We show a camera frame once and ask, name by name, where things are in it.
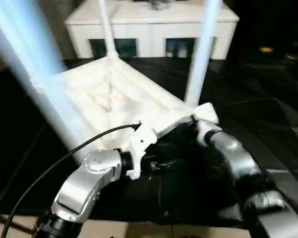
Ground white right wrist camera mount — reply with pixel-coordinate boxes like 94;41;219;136
192;102;219;142

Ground white cabinet with glass doors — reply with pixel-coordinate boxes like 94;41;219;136
64;0;240;60

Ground white plastic table top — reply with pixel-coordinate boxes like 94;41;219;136
31;56;202;152

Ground dark object on cabinet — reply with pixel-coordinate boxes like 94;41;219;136
150;0;171;10

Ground black mat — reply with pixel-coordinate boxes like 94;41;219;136
0;57;298;224

